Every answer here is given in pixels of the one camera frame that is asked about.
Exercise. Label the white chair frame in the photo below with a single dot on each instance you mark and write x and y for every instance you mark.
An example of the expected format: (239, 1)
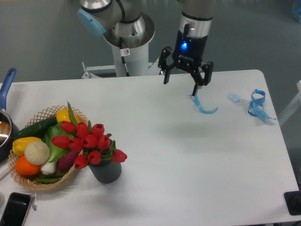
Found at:
(292, 107)

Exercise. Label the green bok choy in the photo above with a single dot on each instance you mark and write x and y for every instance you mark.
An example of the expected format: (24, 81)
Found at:
(56, 153)

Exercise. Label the dark grey ribbed vase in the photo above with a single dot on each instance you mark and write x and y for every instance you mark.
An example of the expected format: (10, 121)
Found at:
(106, 171)

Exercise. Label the blue handled saucepan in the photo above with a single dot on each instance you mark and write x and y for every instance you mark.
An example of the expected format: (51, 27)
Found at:
(8, 130)

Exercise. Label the red tulip bouquet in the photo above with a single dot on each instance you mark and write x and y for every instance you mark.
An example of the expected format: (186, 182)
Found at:
(91, 142)

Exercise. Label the black device at table corner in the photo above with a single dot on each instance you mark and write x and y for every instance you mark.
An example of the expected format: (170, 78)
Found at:
(293, 202)

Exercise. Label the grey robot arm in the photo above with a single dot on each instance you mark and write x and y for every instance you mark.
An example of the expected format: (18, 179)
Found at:
(195, 20)

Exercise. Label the yellow lemon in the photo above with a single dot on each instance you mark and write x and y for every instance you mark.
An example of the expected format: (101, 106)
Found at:
(63, 115)

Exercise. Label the purple sweet potato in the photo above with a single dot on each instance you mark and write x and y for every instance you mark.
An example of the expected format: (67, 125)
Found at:
(67, 161)

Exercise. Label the green pea pods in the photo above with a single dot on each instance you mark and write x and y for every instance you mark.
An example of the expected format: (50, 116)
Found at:
(48, 179)

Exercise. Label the tangled blue tape strip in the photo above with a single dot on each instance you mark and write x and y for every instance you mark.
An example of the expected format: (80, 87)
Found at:
(256, 106)

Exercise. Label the small pale blue cap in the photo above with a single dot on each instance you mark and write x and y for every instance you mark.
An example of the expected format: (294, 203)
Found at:
(235, 98)

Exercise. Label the orange fruit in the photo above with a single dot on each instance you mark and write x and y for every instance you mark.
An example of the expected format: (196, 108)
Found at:
(25, 168)

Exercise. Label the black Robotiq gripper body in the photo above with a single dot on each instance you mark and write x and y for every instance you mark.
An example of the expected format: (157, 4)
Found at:
(188, 52)

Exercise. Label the clear pen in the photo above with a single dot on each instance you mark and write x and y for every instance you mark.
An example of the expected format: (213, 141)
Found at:
(35, 201)

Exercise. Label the white steamed bun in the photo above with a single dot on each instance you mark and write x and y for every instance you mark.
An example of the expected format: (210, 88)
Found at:
(37, 152)

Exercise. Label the yellow bell pepper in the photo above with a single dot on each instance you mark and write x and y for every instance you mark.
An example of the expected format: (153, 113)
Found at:
(20, 144)

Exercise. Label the green cucumber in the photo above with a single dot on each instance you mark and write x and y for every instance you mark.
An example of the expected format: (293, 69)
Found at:
(37, 129)

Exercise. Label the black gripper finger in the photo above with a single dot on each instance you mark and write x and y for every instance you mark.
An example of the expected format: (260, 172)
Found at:
(162, 63)
(202, 76)

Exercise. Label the black smartphone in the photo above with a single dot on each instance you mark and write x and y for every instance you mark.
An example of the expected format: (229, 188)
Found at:
(16, 209)

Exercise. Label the woven wicker basket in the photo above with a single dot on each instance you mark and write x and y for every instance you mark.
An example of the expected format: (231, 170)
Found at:
(28, 181)

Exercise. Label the curved blue tape strip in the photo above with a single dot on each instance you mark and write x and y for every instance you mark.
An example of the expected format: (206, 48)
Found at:
(199, 106)

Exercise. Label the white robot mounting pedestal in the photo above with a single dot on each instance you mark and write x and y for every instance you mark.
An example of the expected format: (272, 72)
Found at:
(128, 33)

